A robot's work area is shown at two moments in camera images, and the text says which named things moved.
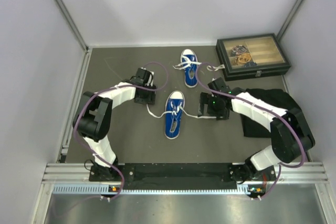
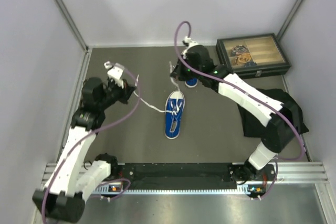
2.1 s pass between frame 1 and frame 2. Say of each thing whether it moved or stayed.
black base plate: stayed
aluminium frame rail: stayed
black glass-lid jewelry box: stayed
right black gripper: moved
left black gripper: moved
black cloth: stayed
